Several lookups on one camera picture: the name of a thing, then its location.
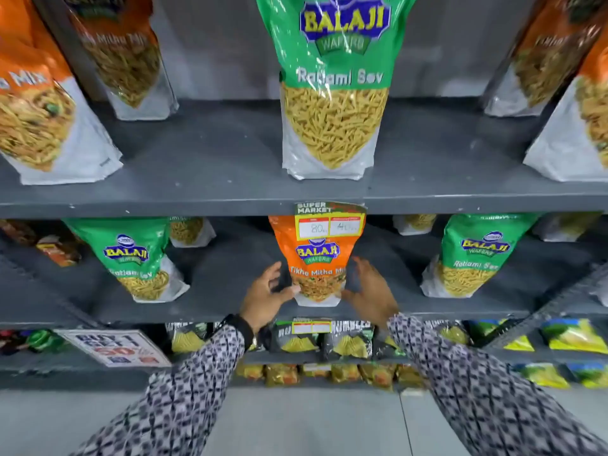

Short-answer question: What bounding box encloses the person's left hand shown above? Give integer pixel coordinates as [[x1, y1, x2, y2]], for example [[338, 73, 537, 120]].
[[239, 262, 302, 334]]

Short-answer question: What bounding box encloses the person's right hand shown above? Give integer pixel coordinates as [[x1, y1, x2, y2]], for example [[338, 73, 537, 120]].
[[339, 256, 401, 325]]

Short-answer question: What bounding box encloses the small orange snack mix packet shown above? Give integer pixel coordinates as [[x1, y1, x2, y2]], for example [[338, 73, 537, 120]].
[[268, 214, 368, 308]]

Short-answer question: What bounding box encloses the person's left forearm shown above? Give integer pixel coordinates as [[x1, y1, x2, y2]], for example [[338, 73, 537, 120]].
[[70, 322, 249, 456]]

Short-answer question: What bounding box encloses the person's right forearm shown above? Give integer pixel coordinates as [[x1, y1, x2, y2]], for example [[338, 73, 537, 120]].
[[387, 312, 608, 456]]

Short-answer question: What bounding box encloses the small yellow price tag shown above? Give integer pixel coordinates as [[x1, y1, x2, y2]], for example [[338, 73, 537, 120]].
[[290, 317, 333, 336]]

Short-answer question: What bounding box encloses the row of black chip packets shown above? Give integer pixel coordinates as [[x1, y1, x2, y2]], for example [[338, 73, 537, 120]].
[[165, 320, 472, 362]]

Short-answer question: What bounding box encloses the black wrist watch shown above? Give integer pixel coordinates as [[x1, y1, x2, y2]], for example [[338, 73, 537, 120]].
[[220, 313, 260, 352]]

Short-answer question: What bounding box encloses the red yellow price tag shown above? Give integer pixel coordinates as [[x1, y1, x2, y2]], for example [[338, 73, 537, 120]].
[[294, 201, 368, 242]]

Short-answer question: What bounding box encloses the row of golden snack packets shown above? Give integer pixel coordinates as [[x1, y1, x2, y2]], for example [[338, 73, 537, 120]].
[[235, 363, 429, 391]]

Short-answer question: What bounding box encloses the small green sev packet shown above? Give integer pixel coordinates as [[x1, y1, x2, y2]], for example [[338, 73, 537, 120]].
[[393, 214, 438, 236], [420, 214, 541, 300], [531, 213, 602, 243], [62, 218, 191, 304], [169, 217, 217, 249]]

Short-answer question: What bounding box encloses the yellow green chip packet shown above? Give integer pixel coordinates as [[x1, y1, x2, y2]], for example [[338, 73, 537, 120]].
[[465, 319, 535, 352], [541, 318, 608, 355], [569, 363, 608, 390], [514, 363, 572, 390]]

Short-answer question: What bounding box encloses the grey metal shelf rack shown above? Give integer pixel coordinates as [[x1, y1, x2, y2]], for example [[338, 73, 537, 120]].
[[0, 0, 608, 391]]

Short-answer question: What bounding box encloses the white red offer sign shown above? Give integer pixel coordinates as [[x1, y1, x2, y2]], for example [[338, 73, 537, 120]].
[[54, 329, 172, 369]]

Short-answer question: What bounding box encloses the large green sev packet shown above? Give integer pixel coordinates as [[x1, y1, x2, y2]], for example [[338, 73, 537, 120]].
[[255, 0, 420, 181]]

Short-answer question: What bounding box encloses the dark brown snack packet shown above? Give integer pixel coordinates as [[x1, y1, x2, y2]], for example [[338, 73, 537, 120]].
[[0, 219, 40, 248], [35, 234, 82, 268]]

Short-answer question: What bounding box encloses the green red snack packet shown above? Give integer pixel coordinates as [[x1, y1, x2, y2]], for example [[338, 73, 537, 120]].
[[0, 329, 68, 355]]

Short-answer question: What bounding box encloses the large orange snack mix packet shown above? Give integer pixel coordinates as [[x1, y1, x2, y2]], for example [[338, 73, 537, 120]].
[[61, 0, 180, 122], [0, 0, 124, 186], [522, 37, 608, 184], [479, 0, 608, 117]]

